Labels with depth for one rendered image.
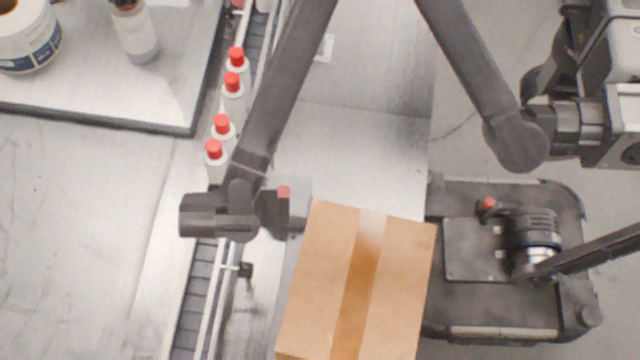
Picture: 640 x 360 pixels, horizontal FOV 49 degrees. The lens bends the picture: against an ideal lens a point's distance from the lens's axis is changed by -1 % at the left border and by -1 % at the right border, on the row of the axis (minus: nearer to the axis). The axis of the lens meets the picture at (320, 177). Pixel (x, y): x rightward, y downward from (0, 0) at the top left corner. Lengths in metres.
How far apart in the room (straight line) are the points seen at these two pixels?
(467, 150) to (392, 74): 0.95
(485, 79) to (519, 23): 2.12
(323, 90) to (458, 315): 0.85
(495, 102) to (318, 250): 0.46
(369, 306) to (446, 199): 1.13
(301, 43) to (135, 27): 0.78
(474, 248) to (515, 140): 1.28
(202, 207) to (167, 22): 0.87
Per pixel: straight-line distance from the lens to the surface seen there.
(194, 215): 1.10
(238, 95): 1.54
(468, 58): 1.01
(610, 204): 2.82
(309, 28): 0.98
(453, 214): 2.34
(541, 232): 2.19
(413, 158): 1.73
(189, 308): 1.53
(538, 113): 1.06
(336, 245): 1.30
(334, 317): 1.26
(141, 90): 1.77
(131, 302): 1.61
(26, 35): 1.79
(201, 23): 1.87
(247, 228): 1.08
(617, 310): 2.67
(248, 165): 1.04
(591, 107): 1.09
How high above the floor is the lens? 2.34
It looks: 64 degrees down
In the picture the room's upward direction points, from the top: 5 degrees clockwise
